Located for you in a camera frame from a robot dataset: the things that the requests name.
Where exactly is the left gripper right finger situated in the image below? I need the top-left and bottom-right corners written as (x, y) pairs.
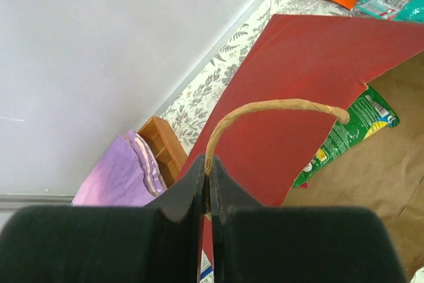
top-left (209, 158), bottom-right (406, 282)

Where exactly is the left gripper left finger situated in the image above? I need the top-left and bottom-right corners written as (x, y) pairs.
top-left (1, 155), bottom-right (205, 282)

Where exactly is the floral table mat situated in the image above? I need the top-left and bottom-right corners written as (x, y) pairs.
top-left (158, 0), bottom-right (365, 153)

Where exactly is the orange wooden tray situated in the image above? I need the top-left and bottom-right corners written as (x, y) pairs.
top-left (138, 116), bottom-right (187, 188)

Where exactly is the red paper bag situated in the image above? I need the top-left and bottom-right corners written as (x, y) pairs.
top-left (181, 15), bottom-right (423, 265)

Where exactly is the green snack packet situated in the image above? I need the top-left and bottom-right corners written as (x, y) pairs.
top-left (292, 86), bottom-right (399, 188)

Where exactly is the purple plastic package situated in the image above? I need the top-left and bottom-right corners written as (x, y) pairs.
top-left (72, 130), bottom-right (168, 207)

